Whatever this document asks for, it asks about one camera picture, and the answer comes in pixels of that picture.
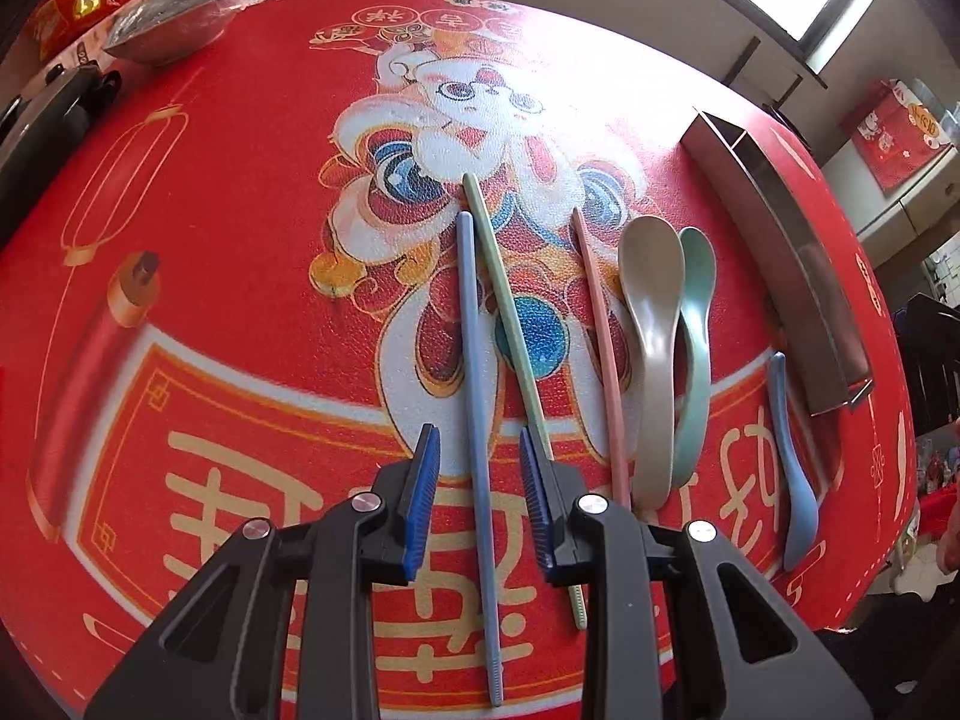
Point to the blue chopstick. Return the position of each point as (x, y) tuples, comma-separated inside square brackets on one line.
[(472, 360)]

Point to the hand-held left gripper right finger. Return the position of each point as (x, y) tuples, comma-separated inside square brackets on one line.
[(536, 502)]

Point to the plastic wrapped bowl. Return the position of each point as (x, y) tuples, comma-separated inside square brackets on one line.
[(180, 30)]

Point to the white refrigerator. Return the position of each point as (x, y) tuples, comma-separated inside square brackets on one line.
[(862, 202)]

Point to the red printed cloth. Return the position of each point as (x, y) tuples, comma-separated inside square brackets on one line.
[(892, 142)]

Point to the green chopstick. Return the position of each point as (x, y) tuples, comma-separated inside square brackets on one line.
[(499, 277)]

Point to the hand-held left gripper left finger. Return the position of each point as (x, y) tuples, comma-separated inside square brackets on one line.
[(420, 495)]

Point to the pink chopstick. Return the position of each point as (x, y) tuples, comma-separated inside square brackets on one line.
[(600, 315)]

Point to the blue spoon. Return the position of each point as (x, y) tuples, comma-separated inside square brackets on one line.
[(801, 517)]

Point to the black kitchen stove unit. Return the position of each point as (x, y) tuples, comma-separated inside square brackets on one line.
[(930, 360)]

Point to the metal utensil tray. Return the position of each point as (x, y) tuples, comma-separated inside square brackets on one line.
[(780, 240)]

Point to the green spoon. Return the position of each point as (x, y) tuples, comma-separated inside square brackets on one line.
[(697, 330)]

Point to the beige spoon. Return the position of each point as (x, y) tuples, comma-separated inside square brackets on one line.
[(651, 270)]

